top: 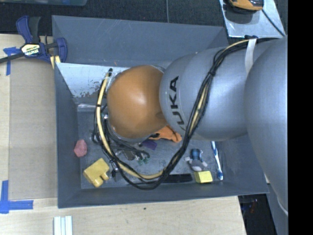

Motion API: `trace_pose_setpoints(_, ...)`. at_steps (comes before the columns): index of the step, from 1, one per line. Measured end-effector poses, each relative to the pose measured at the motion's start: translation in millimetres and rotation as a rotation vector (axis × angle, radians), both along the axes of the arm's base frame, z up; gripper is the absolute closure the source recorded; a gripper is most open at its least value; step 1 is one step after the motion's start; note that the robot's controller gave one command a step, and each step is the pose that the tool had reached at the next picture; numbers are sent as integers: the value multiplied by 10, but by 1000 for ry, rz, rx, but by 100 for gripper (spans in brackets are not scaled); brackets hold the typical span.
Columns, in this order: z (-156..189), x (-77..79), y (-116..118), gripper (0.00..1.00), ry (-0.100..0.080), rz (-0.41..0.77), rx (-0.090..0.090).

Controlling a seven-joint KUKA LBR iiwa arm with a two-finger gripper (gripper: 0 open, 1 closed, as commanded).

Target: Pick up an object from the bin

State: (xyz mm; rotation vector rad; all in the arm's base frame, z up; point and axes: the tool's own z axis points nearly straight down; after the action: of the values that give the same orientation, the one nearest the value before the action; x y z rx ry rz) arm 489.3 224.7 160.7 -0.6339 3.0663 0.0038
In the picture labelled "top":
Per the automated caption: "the purple flat piece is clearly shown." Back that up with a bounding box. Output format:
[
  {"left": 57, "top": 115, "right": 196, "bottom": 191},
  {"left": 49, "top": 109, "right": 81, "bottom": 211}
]
[{"left": 141, "top": 139, "right": 158, "bottom": 151}]

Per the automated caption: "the large yellow notched block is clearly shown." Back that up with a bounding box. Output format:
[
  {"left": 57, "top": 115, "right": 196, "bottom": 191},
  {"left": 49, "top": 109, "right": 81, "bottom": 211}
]
[{"left": 83, "top": 157, "right": 110, "bottom": 188}]

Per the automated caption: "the orange soft toy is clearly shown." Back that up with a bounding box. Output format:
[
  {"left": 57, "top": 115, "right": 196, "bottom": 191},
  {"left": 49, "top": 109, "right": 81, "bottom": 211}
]
[{"left": 148, "top": 124, "right": 183, "bottom": 143}]

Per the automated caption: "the pink sponge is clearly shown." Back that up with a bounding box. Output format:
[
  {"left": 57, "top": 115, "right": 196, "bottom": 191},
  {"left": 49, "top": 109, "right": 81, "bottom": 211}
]
[{"left": 73, "top": 139, "right": 88, "bottom": 158}]

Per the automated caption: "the dark flat block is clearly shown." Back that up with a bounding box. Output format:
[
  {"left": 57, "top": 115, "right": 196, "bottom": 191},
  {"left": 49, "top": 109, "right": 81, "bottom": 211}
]
[{"left": 167, "top": 173, "right": 193, "bottom": 184}]

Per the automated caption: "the blue and grey toy animal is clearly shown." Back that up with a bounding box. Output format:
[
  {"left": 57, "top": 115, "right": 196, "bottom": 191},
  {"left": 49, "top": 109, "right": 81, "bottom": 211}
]
[{"left": 184, "top": 148, "right": 208, "bottom": 172}]

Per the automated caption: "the small yellow block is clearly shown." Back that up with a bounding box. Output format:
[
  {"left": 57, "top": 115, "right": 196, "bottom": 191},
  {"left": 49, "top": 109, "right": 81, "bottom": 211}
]
[{"left": 194, "top": 170, "right": 213, "bottom": 184}]

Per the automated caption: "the blue and white toothbrush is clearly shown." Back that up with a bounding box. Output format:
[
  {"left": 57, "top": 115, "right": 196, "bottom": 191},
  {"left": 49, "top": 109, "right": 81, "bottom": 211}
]
[{"left": 211, "top": 141, "right": 224, "bottom": 181}]

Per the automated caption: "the pale wood flat board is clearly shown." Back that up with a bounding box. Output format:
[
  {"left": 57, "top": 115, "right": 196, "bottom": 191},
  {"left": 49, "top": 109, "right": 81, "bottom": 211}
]
[{"left": 8, "top": 57, "right": 59, "bottom": 201}]

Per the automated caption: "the grey metal bin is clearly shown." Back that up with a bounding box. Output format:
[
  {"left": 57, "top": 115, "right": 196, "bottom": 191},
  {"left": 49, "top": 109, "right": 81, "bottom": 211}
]
[{"left": 51, "top": 15, "right": 270, "bottom": 209}]

